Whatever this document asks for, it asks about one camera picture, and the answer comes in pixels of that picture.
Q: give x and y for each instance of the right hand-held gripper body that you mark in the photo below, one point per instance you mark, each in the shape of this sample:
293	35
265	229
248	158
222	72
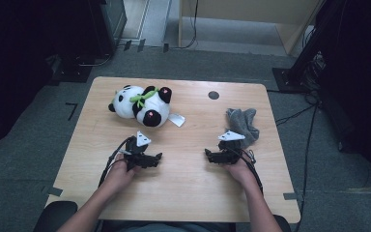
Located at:
230	145

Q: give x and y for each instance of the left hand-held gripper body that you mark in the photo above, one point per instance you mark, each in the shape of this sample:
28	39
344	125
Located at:
135	148

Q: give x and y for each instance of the grey towel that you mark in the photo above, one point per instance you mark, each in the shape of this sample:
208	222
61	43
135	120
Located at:
243	124

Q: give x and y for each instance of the panda plush toy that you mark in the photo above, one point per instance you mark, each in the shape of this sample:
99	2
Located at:
148	108

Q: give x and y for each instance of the person's right hand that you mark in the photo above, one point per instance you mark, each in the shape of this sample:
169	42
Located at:
241	172

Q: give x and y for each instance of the person's left hand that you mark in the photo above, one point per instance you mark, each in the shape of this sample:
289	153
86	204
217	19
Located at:
119	175

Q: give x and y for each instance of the dark round table grommet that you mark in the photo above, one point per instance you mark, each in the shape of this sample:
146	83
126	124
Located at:
213	95

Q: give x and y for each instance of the person's dark clothing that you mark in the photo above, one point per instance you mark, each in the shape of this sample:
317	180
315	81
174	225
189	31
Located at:
174	227

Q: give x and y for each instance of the black angled floor tape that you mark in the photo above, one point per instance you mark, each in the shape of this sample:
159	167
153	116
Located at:
73	109

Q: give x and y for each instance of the black floor plate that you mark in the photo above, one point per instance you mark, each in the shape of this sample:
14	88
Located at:
72	72

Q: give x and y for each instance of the black metal stand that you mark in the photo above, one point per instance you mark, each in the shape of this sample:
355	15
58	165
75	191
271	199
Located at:
302	58

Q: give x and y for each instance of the dark cabinet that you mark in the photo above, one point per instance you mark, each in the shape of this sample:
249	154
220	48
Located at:
109	22

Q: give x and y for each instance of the light wooden cabinet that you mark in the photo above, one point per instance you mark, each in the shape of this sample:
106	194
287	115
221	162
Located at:
238	9

